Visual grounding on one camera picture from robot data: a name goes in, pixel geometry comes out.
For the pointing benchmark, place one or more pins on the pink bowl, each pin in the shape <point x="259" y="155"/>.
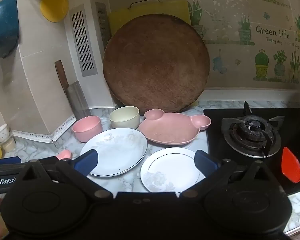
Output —
<point x="86" y="130"/>

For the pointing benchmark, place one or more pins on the small white floral plate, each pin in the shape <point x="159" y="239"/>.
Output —
<point x="170" y="170"/>

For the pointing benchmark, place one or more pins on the black burner grate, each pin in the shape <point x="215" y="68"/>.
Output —
<point x="252" y="132"/>

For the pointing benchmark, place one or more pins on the black gas stove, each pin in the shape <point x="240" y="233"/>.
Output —
<point x="295" y="130"/>

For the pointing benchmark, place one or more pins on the silver vent grille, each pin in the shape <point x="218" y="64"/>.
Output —
<point x="102" y="22"/>
<point x="83" y="40"/>

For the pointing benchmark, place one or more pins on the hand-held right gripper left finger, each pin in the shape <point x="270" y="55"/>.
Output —
<point x="86" y="162"/>

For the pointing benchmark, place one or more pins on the yellow hanging colander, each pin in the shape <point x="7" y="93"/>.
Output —
<point x="53" y="7"/>

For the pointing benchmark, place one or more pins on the round wooden cutting board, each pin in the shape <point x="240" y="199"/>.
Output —
<point x="155" y="65"/>

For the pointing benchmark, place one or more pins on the pink bear-shaped plate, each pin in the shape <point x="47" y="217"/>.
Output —
<point x="170" y="127"/>

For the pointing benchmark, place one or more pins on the white patterned cup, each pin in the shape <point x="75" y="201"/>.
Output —
<point x="1" y="132"/>

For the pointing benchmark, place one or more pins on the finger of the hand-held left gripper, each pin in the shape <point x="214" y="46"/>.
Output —
<point x="7" y="160"/>
<point x="47" y="160"/>

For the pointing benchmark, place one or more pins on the yellow plastic cutting board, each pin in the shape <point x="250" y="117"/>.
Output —
<point x="170" y="8"/>

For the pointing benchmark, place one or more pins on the large white plate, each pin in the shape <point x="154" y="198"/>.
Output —
<point x="120" y="150"/>

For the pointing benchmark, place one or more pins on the beige cup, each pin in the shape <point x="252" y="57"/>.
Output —
<point x="9" y="145"/>

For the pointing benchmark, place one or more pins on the red spatula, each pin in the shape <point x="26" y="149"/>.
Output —
<point x="291" y="165"/>

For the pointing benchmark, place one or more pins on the cream bowl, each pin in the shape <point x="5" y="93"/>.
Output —
<point x="125" y="118"/>

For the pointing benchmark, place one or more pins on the cactus wall sticker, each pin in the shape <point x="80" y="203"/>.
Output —
<point x="261" y="60"/>

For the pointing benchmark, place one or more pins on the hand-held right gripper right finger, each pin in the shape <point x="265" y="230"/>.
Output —
<point x="205" y="163"/>

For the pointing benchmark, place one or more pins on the blue hanging basin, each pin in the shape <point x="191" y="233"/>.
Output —
<point x="2" y="30"/>

